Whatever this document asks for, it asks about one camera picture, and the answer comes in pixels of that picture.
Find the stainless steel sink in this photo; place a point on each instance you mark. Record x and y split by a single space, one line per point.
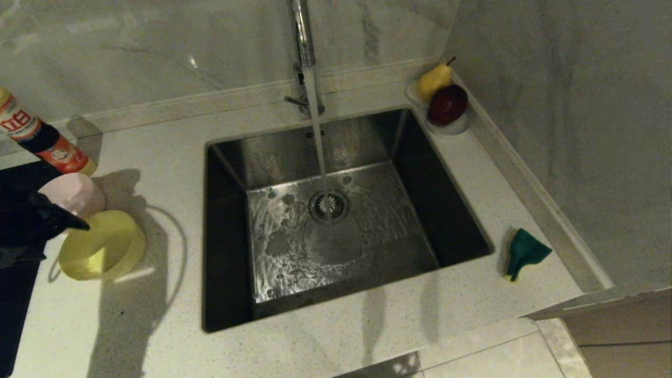
394 236

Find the white fruit dish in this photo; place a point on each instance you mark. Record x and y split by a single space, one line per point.
451 130

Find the green sponge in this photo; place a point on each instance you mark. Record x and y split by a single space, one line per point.
525 252

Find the yellow bowl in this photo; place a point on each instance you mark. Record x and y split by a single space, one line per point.
102 247

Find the dark red apple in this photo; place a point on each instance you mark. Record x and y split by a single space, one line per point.
447 105

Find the round metal sink drain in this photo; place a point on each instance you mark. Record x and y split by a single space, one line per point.
328 206

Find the yellow pear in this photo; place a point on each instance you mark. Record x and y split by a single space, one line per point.
433 81

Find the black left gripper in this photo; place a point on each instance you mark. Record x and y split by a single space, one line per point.
18 226

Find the pink bowl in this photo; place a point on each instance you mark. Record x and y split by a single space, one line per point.
79 194

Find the beige wooden cabinet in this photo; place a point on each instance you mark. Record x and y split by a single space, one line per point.
619 336

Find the chrome faucet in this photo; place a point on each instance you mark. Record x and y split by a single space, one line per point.
302 31

